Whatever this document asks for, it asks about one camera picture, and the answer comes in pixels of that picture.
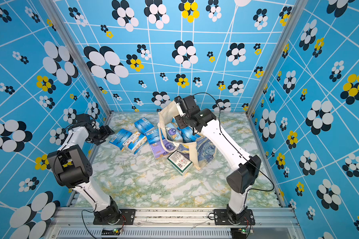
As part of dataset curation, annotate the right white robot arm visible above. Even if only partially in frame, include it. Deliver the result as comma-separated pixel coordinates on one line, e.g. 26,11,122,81
175,96,261,225

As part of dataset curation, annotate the purple tissue pack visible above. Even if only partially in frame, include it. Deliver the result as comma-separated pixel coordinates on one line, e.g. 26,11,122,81
150,139,175,159

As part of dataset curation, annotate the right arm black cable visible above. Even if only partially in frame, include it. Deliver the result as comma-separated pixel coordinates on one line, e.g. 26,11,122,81
191,92,275,192

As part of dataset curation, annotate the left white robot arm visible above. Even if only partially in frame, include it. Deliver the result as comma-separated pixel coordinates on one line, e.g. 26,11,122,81
47,114,121,225

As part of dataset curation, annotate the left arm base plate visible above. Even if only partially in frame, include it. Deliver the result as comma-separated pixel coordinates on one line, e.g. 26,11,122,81
93,209,136,225

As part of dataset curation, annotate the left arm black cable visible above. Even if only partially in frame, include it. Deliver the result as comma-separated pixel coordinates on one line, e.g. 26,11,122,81
81,206,102,239

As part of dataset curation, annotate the orange white tissue pack back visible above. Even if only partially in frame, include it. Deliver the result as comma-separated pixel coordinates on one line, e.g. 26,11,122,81
123,131,147,154

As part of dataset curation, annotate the light blue tissue pack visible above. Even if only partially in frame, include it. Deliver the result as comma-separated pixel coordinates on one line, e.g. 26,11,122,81
166,123,183,142

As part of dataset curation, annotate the cream canvas tote bag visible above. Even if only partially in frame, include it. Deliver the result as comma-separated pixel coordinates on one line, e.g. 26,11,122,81
158,102,217,170

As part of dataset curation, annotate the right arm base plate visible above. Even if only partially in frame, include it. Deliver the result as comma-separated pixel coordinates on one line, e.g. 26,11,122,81
213,209,256,226

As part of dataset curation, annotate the aluminium front rail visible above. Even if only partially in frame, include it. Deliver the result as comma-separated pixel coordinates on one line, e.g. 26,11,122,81
45,208,304,239

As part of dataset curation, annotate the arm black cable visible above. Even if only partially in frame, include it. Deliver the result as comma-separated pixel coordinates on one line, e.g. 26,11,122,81
81,206,102,239
191,92,275,192

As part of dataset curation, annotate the blue tissue pack back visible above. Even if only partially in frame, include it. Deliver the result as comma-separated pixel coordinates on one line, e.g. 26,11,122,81
134,117,155,135

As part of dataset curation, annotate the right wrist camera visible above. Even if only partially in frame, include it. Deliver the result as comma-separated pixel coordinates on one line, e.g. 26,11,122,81
174,96,186,117

